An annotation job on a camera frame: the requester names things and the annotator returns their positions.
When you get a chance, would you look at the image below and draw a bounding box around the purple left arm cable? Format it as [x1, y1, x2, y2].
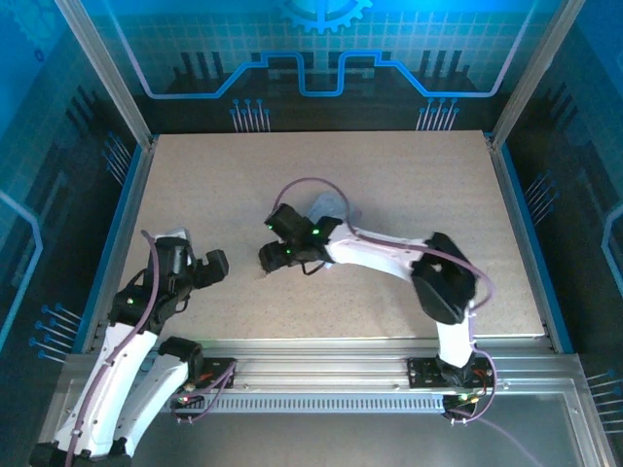
[65, 230, 162, 463]

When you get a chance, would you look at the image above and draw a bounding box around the aluminium frame side rail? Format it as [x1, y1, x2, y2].
[486, 131, 562, 352]
[80, 137, 160, 352]

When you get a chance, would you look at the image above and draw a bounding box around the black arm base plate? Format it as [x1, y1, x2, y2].
[194, 357, 240, 391]
[407, 357, 491, 391]

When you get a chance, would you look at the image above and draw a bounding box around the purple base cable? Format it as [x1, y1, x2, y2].
[170, 362, 239, 425]

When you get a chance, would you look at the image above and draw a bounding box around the slotted grey cable duct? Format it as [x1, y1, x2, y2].
[169, 393, 447, 415]

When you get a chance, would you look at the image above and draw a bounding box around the aluminium frame post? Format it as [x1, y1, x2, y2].
[53, 0, 156, 145]
[489, 0, 583, 147]

